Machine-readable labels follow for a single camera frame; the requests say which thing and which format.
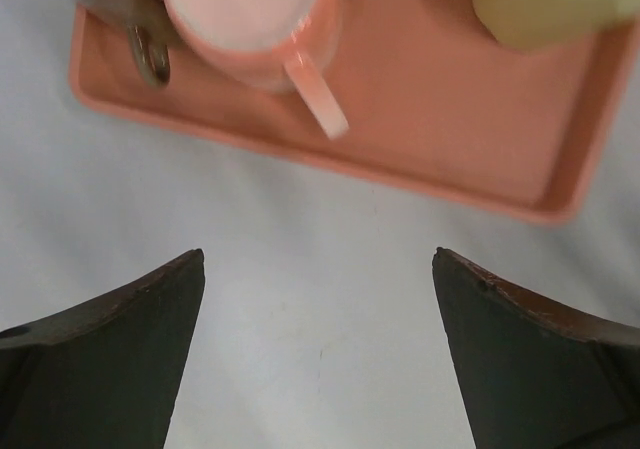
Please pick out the large peach mug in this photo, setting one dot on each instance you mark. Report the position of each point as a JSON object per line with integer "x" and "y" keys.
{"x": 272, "y": 45}

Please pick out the yellow faceted mug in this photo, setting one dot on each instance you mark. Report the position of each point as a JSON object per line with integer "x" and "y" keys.
{"x": 532, "y": 24}

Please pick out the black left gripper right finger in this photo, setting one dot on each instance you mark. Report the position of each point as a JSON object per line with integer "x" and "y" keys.
{"x": 533, "y": 372}

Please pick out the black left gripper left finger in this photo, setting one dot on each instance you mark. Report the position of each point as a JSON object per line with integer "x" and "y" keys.
{"x": 105, "y": 373}

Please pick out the salmon plastic tray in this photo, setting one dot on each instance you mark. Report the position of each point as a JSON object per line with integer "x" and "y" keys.
{"x": 435, "y": 105}

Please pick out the brown striped mug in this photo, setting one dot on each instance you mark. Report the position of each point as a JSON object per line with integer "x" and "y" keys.
{"x": 149, "y": 30}

